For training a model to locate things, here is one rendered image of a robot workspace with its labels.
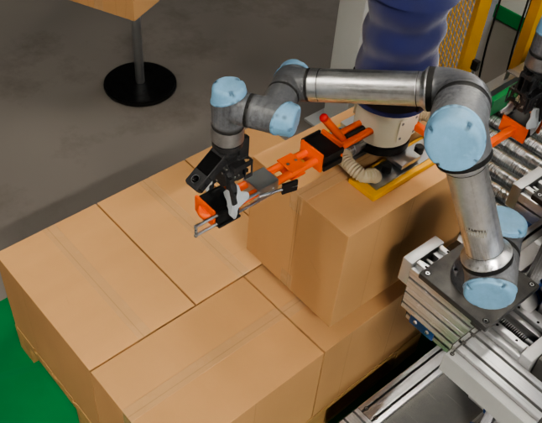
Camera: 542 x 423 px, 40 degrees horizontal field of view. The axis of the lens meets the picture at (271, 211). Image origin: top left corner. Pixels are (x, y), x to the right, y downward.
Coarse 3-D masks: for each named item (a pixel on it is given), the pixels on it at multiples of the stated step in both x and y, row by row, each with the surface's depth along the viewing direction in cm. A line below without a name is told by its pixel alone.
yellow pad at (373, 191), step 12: (420, 144) 219; (420, 156) 219; (384, 168) 211; (396, 168) 214; (408, 168) 215; (420, 168) 216; (384, 180) 210; (396, 180) 211; (372, 192) 207; (384, 192) 209
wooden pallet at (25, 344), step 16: (416, 336) 291; (32, 352) 283; (400, 352) 290; (48, 368) 270; (384, 368) 293; (368, 384) 287; (336, 400) 270; (352, 400) 283; (80, 416) 265; (320, 416) 267
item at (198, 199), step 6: (216, 186) 185; (210, 192) 183; (216, 192) 183; (222, 192) 184; (198, 198) 182; (204, 198) 182; (210, 198) 182; (216, 198) 182; (222, 198) 182; (198, 204) 183; (204, 204) 180; (210, 204) 180; (216, 204) 181; (222, 204) 181; (210, 210) 179; (216, 210) 179; (210, 222) 182
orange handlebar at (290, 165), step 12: (348, 132) 207; (360, 132) 206; (372, 132) 208; (420, 132) 210; (504, 132) 211; (348, 144) 203; (492, 144) 207; (288, 156) 196; (300, 156) 198; (276, 168) 194; (288, 168) 193; (300, 168) 194; (252, 192) 186; (204, 216) 180
